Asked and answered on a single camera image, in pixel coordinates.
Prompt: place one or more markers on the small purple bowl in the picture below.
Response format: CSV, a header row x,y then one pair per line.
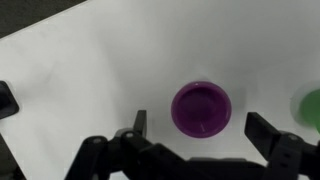
x,y
201,109

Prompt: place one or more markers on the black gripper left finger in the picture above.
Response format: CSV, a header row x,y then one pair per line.
x,y
140,124

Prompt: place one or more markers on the small green bowl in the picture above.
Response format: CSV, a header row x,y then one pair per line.
x,y
305,105

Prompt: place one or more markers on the black perforated board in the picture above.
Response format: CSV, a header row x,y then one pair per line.
x,y
8,103

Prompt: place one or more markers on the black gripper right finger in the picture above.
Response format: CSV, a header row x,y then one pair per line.
x,y
261,134

